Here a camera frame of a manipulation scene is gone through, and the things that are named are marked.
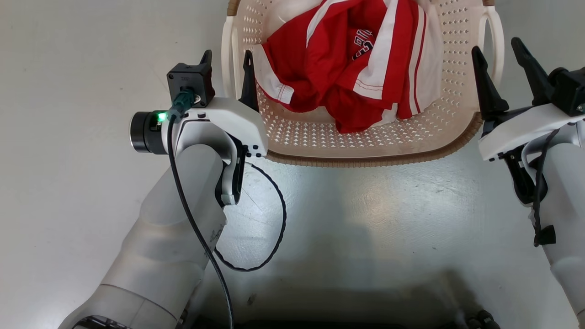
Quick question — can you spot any red white sports jersey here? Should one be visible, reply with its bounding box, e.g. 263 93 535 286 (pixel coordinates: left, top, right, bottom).
252 0 443 134

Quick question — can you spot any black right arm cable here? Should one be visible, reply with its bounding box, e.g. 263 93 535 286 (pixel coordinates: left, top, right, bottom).
532 129 561 248

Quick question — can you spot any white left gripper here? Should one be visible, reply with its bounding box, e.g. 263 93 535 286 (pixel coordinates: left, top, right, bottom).
130 50 269 159

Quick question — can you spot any braided black cable loop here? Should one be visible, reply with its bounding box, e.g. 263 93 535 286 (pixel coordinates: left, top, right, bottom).
213 162 287 273

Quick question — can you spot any beige plastic laundry basket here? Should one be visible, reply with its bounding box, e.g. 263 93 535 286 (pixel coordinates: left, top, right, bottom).
221 0 506 168

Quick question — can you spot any smooth black cable green plug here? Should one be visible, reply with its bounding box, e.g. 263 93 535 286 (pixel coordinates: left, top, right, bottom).
165 90 235 329

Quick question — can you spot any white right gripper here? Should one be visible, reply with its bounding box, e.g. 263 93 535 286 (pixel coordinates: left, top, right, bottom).
471 37 585 162

